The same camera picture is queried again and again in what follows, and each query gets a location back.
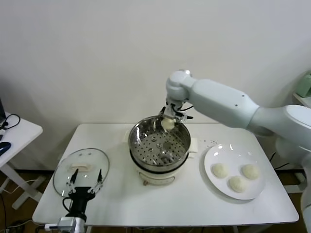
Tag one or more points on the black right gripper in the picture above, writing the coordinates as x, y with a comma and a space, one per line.
175, 108

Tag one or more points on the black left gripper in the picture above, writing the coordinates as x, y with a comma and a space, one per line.
80, 201

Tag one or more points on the white steamed baozi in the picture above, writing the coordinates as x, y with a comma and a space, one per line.
238, 184
219, 170
167, 123
250, 171

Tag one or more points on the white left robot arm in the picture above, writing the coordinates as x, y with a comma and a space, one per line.
80, 225

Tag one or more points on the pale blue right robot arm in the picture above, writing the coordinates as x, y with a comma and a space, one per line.
218, 102

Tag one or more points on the steel perforated steamer basket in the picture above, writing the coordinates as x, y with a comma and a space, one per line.
143, 136

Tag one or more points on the glass pot lid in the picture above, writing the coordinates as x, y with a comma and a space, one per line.
85, 167

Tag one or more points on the white round plate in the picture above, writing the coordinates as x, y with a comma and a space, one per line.
218, 153

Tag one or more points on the white electric cooker base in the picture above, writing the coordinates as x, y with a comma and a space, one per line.
158, 176

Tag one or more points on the white side table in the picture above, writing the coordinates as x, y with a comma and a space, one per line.
22, 136

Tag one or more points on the blue computer mouse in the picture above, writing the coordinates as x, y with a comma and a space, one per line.
5, 146

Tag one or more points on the dark laptop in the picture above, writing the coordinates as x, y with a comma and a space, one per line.
1, 109

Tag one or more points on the white shelf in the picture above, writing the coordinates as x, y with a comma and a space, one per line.
300, 97

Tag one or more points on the pale green box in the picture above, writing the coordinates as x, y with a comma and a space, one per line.
305, 83

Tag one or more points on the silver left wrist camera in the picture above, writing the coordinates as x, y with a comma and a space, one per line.
66, 223

